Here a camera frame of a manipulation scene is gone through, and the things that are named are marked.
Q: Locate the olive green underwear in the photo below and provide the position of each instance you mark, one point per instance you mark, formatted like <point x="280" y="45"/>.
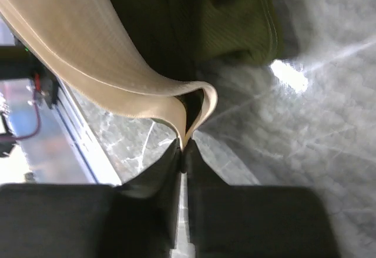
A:
<point x="137" y="58"/>

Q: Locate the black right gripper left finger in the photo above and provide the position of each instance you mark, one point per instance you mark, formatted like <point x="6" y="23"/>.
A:
<point x="135" y="219"/>

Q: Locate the aluminium table edge rail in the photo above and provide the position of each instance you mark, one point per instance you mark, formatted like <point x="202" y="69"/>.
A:
<point x="96" y="163"/>

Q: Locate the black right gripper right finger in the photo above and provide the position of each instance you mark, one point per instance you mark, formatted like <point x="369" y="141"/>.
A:
<point x="253" y="220"/>

